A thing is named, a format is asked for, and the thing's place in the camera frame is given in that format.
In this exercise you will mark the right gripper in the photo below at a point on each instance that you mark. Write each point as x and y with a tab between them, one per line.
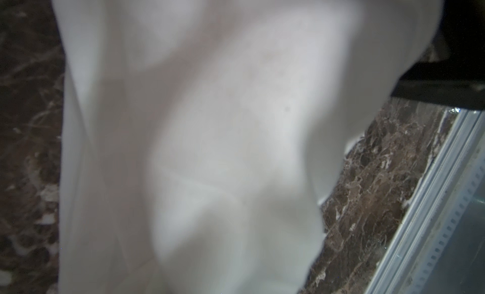
457	78

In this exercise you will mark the white shorts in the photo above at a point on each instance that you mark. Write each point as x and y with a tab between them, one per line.
200	137

